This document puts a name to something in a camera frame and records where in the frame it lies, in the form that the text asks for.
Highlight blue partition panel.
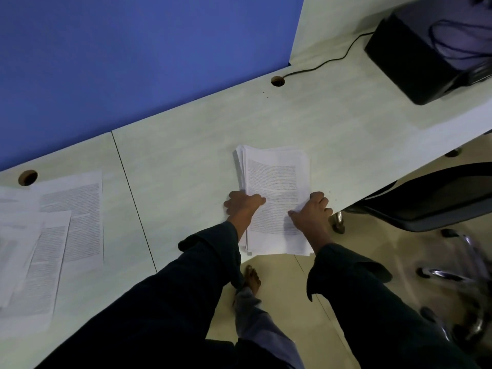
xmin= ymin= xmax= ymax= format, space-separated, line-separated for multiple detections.
xmin=0 ymin=0 xmax=305 ymax=172

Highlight person's right hand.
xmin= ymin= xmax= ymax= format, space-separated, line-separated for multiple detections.
xmin=288 ymin=192 xmax=333 ymax=239

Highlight person's right forearm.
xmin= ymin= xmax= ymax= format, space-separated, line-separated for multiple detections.
xmin=306 ymin=231 xmax=479 ymax=369

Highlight person's left forearm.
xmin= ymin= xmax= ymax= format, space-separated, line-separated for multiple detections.
xmin=36 ymin=216 xmax=249 ymax=369

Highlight black power cable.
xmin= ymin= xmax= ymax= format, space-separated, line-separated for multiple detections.
xmin=282 ymin=31 xmax=375 ymax=79

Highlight stack of printed paper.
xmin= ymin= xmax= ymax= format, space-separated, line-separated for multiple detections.
xmin=234 ymin=145 xmax=314 ymax=257

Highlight black office chair seat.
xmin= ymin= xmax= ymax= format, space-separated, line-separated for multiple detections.
xmin=343 ymin=162 xmax=492 ymax=233

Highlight black printer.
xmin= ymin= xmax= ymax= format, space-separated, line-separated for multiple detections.
xmin=364 ymin=0 xmax=492 ymax=106

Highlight chrome chair base with casters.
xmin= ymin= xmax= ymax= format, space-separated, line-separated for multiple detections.
xmin=417 ymin=228 xmax=492 ymax=344

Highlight person's left hand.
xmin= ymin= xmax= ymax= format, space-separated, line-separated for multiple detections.
xmin=224 ymin=191 xmax=267 ymax=226

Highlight person's bare foot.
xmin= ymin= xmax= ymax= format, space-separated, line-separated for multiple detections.
xmin=232 ymin=265 xmax=262 ymax=308

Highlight person's grey trouser leg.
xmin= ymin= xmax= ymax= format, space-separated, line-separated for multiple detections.
xmin=234 ymin=287 xmax=305 ymax=369

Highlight printed white paper sheet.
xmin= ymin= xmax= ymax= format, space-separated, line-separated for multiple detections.
xmin=0 ymin=187 xmax=41 ymax=214
xmin=0 ymin=223 xmax=44 ymax=309
xmin=33 ymin=172 xmax=105 ymax=266
xmin=0 ymin=211 xmax=72 ymax=332

